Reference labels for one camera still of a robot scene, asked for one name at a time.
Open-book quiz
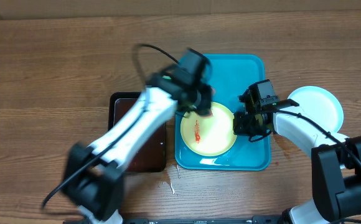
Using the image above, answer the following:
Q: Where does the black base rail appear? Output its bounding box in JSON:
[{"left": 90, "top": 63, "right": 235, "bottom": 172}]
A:
[{"left": 62, "top": 214, "right": 293, "bottom": 224}]

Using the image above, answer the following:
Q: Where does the yellow-green plate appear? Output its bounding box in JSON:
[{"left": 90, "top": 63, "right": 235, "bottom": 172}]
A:
[{"left": 180, "top": 102, "right": 237, "bottom": 157}]

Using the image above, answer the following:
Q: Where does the green dish sponge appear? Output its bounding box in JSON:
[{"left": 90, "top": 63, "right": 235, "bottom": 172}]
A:
[{"left": 198, "top": 108, "right": 213, "bottom": 117}]

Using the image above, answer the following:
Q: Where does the teal plastic tray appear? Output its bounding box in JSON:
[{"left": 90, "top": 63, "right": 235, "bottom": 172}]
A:
[{"left": 174, "top": 54, "right": 271, "bottom": 171}]

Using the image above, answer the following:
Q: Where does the light blue plate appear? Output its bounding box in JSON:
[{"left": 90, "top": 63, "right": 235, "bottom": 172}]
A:
[{"left": 288, "top": 86, "right": 344, "bottom": 132}]

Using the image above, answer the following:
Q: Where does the black water tray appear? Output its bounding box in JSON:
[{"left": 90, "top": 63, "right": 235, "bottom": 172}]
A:
[{"left": 108, "top": 92, "right": 166, "bottom": 172}]

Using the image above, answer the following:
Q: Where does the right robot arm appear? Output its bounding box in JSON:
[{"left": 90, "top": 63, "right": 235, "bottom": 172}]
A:
[{"left": 233, "top": 80, "right": 361, "bottom": 223}]

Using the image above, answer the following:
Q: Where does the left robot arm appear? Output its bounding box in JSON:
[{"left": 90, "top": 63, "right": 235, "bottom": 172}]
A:
[{"left": 57, "top": 49, "right": 212, "bottom": 223}]

